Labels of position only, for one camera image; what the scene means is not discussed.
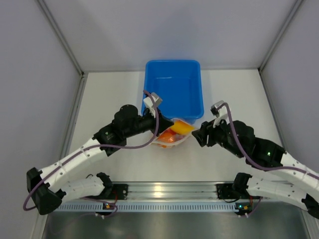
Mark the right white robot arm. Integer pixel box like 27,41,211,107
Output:
191,120,319,218

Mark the aluminium corner post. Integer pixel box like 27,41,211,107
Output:
258,0,305,73
35,0,84,76

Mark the orange fake fruit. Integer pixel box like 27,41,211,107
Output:
158,131,175,143

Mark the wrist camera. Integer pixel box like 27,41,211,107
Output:
210,101,231,128
143,92,162,118

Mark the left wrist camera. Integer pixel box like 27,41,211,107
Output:
143,92,162,118

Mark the yellow fake fruit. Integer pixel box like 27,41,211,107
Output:
170,120,194,135

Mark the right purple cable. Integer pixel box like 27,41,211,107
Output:
219,103,319,180

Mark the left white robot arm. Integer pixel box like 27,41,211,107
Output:
26,105,174,215

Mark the clear zip top bag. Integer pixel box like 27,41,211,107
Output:
151,118,198,148

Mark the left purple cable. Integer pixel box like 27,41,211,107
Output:
22,90,160,212

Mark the blue plastic bin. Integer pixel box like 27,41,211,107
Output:
144,60,204,124

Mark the left aluminium corner post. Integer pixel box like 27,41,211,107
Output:
35,0,84,76

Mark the right aluminium corner post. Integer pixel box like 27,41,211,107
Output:
258,0,305,73

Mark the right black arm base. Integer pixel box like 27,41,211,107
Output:
216,183,242,201

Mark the purple cable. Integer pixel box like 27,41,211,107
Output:
22,90,160,212
219,103,319,180

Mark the aluminium rail frame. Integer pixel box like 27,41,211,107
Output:
39,181,311,200

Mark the slotted cable duct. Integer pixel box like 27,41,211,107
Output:
55,202,249,213

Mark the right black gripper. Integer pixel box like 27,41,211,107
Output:
192,115,245,158

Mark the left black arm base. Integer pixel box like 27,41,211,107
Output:
98,183,129,200

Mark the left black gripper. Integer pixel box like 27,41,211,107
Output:
124,107,173,138

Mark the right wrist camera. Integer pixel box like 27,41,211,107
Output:
210,101,231,128

